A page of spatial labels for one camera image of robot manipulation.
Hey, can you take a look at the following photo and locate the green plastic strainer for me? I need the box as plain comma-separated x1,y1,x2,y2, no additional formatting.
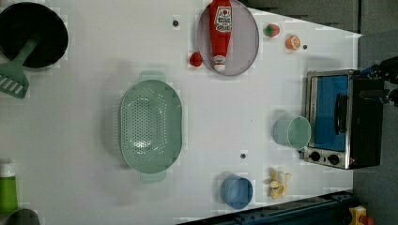
119,70,183,184

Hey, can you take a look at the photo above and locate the small red toy tomato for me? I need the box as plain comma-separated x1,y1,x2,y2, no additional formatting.
189,52,203,68

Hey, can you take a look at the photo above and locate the blue cup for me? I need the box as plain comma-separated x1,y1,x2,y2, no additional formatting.
221,174,253,209

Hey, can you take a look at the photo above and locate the grey round plate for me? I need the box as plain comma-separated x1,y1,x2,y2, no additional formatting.
196,0,259,76

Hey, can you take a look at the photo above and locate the green cup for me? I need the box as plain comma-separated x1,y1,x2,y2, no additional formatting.
272,115,312,150

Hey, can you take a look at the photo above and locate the red ketchup bottle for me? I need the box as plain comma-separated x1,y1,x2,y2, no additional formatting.
209,0,233,72

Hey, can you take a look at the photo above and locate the peeled toy banana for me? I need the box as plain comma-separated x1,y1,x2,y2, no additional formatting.
266,169,292,200

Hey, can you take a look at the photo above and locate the red toy strawberry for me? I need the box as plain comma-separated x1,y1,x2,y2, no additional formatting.
264,23,280,38

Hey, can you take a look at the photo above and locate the toy orange half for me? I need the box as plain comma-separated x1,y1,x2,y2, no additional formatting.
285,36,301,51

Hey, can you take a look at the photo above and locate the black toaster oven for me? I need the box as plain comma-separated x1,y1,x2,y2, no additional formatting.
303,69,384,170

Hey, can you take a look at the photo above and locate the green plastic spatula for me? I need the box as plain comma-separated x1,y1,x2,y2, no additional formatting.
0,37,40,99

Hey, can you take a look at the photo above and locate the black pot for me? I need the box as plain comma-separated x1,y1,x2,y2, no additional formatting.
0,2,69,68

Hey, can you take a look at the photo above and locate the grey round object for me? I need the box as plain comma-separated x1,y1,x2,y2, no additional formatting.
5,209,40,225

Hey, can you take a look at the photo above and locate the green bottle white cap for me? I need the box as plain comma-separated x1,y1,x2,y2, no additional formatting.
0,158,18,213

